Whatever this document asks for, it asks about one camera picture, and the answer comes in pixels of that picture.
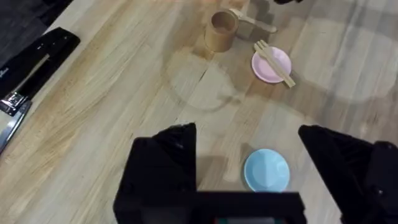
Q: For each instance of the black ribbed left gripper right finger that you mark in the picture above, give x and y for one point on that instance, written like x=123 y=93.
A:
x=284 y=1

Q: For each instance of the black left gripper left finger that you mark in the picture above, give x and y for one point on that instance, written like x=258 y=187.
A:
x=161 y=174

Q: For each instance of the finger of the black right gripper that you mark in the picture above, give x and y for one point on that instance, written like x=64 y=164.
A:
x=345 y=168

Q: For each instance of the pink plate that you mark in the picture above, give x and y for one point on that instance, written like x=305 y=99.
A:
x=267 y=70

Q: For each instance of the wooden cylindrical container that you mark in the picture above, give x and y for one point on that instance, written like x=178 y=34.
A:
x=220 y=32

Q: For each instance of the blue plate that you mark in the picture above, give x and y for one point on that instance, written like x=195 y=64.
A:
x=266 y=170

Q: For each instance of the wooden spoon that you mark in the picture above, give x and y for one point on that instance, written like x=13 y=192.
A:
x=253 y=21

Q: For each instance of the wooden fork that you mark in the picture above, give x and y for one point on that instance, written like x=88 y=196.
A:
x=273 y=63

